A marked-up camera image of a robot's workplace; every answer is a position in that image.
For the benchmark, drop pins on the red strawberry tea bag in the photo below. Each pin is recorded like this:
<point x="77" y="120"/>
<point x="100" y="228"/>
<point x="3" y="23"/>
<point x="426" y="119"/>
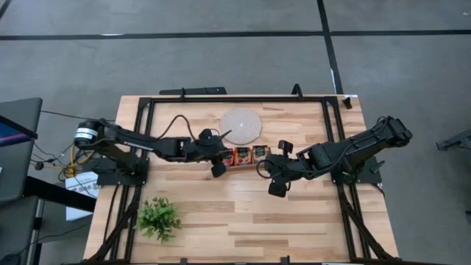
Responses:
<point x="229" y="159"/>

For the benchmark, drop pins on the wooden three-slot organizer box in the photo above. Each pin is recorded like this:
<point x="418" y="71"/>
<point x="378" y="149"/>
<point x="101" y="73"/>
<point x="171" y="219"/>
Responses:
<point x="254" y="166"/>

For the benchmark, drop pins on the black aluminium table frame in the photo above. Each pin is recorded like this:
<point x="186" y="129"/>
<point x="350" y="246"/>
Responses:
<point x="239" y="99"/>

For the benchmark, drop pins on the white printed paper sheet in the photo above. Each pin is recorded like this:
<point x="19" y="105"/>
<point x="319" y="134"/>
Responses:
<point x="79" y="187"/>

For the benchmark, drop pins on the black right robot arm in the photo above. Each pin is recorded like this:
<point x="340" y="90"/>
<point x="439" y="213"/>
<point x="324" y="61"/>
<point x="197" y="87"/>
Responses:
<point x="353" y="147"/>

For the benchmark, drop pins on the black power strip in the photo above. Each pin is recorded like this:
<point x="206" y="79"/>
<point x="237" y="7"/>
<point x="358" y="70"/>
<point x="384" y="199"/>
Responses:
<point x="198" y="91"/>

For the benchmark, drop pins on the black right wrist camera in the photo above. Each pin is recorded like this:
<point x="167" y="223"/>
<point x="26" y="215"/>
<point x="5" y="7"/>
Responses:
<point x="277" y="189"/>

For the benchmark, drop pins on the beige vanilla tea bag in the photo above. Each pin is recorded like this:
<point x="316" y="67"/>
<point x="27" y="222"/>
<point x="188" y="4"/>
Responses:
<point x="260" y="154"/>

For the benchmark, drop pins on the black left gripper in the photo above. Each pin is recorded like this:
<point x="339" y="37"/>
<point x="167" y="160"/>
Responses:
<point x="211" y="149"/>

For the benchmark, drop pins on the black-framed blue screen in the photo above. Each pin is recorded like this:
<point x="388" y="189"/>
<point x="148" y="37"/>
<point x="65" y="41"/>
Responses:
<point x="13" y="134"/>

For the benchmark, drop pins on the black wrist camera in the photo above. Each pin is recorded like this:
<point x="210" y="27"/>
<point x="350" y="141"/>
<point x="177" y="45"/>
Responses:
<point x="277" y="189"/>
<point x="218" y="169"/>

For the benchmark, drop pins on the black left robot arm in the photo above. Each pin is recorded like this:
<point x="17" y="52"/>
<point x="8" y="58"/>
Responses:
<point x="140" y="141"/>

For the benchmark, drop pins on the black table edge clamp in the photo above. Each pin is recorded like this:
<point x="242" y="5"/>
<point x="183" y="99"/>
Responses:
<point x="285" y="261"/>
<point x="183" y="261"/>

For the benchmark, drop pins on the green artificial plant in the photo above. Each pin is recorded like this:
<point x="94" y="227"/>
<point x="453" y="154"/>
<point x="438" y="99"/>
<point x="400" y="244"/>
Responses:
<point x="159" y="219"/>

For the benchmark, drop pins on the grey metal stand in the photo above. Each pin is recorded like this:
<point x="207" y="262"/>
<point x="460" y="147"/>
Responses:
<point x="458" y="141"/>

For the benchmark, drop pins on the grey desk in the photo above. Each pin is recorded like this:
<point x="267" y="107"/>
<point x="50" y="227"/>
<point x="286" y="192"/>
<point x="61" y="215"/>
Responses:
<point x="18" y="165"/>

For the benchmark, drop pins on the group of red snack packets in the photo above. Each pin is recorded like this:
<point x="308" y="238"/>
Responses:
<point x="243" y="156"/>

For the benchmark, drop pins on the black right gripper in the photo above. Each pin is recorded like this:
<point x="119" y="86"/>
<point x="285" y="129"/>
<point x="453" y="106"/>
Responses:
<point x="281" y="167"/>

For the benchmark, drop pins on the black corner bracket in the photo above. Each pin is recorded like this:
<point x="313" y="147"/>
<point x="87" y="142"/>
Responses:
<point x="347" y="103"/>

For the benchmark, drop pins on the black metal beam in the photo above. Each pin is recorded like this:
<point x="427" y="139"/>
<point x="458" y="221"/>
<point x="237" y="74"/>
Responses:
<point x="59" y="193"/>

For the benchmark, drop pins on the black frame clamp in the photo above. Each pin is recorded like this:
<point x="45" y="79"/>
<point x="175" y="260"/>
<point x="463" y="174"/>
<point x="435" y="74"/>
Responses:
<point x="296" y="90"/>

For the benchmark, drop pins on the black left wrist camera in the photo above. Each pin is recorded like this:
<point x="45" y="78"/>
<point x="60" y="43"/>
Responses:
<point x="218" y="169"/>

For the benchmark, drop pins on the round woven white mat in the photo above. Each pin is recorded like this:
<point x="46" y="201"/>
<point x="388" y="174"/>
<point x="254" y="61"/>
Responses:
<point x="241" y="126"/>

